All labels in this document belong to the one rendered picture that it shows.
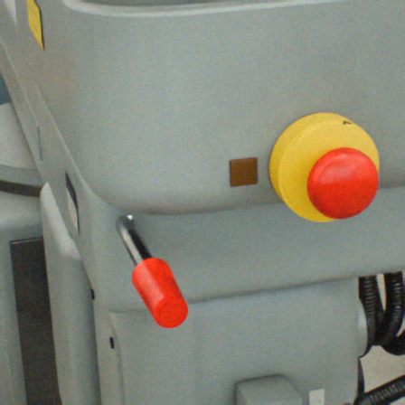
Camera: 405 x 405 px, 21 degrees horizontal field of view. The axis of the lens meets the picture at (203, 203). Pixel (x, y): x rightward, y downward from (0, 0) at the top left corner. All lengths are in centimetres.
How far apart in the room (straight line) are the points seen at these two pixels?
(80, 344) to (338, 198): 46
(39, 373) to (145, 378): 49
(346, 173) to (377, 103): 7
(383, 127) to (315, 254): 15
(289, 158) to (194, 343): 24
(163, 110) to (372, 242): 23
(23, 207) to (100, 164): 64
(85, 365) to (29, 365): 30
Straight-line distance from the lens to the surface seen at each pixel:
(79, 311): 100
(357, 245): 78
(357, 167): 60
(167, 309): 60
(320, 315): 83
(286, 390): 82
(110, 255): 73
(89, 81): 63
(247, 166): 63
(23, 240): 125
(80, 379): 103
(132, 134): 62
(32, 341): 130
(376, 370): 402
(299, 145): 61
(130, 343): 84
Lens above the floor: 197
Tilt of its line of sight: 21 degrees down
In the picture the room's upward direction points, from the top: 3 degrees counter-clockwise
